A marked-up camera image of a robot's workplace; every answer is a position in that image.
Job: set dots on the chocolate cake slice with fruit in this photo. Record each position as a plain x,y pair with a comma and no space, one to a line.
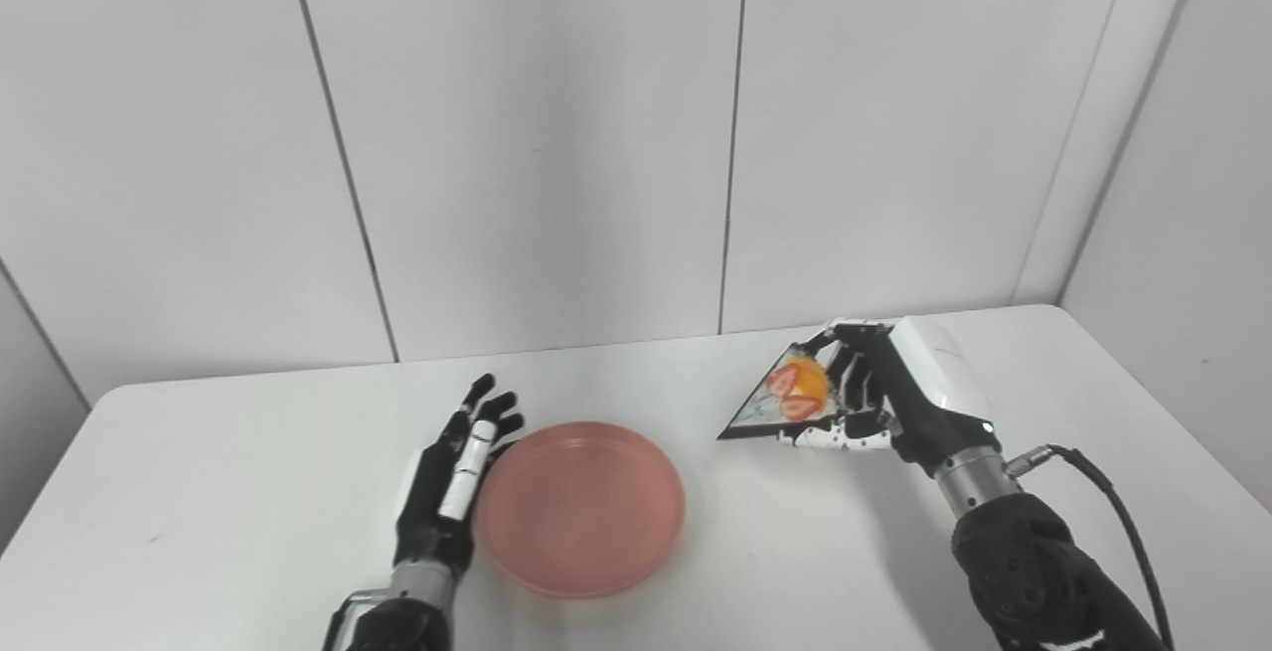
780,398

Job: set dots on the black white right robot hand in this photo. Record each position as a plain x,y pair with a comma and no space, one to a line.
924,393

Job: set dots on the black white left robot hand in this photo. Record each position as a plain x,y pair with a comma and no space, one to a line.
432,502

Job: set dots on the pink round plate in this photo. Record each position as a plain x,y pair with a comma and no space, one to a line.
581,509

